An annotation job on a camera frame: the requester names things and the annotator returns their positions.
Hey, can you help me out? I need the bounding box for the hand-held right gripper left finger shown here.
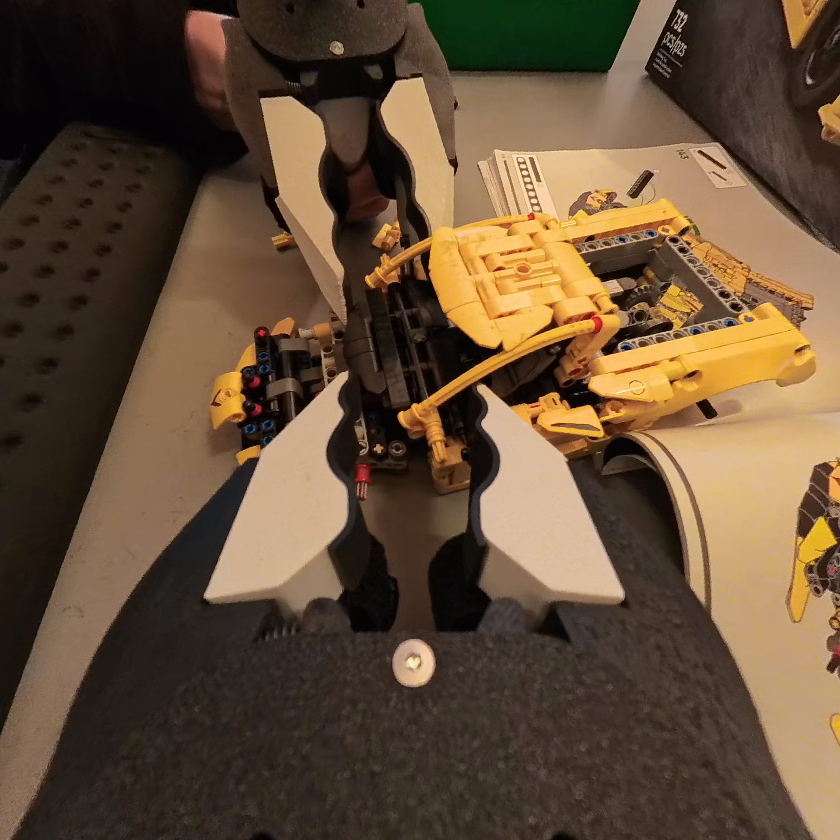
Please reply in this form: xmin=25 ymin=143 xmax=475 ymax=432
xmin=203 ymin=371 xmax=363 ymax=624

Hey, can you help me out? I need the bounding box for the grey desk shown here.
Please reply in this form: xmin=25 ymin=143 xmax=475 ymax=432
xmin=0 ymin=69 xmax=840 ymax=834

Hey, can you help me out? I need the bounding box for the open instruction booklet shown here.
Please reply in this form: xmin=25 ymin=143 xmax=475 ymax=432
xmin=479 ymin=141 xmax=840 ymax=840

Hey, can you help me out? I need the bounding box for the green plastic bin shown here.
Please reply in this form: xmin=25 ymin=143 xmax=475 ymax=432
xmin=416 ymin=0 xmax=641 ymax=72

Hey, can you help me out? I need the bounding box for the toy car set cardboard box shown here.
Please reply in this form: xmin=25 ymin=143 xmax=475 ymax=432
xmin=646 ymin=0 xmax=840 ymax=244

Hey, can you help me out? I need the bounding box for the yellow toy brick car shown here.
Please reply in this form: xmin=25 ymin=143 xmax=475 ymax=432
xmin=210 ymin=197 xmax=818 ymax=496

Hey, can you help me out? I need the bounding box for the person's left hand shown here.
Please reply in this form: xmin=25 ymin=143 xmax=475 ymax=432
xmin=184 ymin=10 xmax=238 ymax=132

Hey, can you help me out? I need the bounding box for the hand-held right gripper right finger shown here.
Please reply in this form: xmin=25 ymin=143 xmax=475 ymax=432
xmin=466 ymin=382 xmax=626 ymax=626

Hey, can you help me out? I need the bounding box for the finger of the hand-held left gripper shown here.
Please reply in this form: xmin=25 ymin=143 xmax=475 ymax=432
xmin=376 ymin=77 xmax=457 ymax=263
xmin=259 ymin=95 xmax=352 ymax=324

